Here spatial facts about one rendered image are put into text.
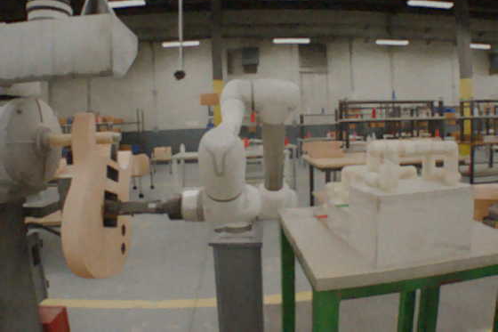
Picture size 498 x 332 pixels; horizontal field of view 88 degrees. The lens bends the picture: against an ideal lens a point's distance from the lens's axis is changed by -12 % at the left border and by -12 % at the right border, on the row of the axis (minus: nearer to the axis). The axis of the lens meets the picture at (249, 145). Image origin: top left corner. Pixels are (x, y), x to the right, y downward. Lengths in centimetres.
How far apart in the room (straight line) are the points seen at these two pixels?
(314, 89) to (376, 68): 296
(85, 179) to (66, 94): 1303
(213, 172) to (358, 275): 39
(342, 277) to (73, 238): 60
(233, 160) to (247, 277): 103
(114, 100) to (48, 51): 1206
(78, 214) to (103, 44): 38
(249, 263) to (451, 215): 103
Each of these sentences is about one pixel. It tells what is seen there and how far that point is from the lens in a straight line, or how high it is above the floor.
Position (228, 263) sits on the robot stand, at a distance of 157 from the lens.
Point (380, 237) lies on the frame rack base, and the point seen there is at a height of 101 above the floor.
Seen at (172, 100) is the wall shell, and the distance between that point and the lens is 1209.
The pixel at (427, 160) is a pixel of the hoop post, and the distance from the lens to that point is 86.
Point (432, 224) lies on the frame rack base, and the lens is 78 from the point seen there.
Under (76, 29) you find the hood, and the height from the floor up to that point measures 150.
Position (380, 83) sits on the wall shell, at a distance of 1351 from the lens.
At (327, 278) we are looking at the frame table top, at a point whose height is 93.
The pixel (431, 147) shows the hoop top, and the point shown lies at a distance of 76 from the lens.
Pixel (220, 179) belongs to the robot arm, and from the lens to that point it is 66.
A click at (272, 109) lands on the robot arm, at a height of 133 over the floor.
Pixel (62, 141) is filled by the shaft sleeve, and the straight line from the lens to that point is 90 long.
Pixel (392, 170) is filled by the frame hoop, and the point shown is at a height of 115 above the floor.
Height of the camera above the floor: 126
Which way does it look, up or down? 3 degrees down
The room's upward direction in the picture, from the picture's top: 2 degrees counter-clockwise
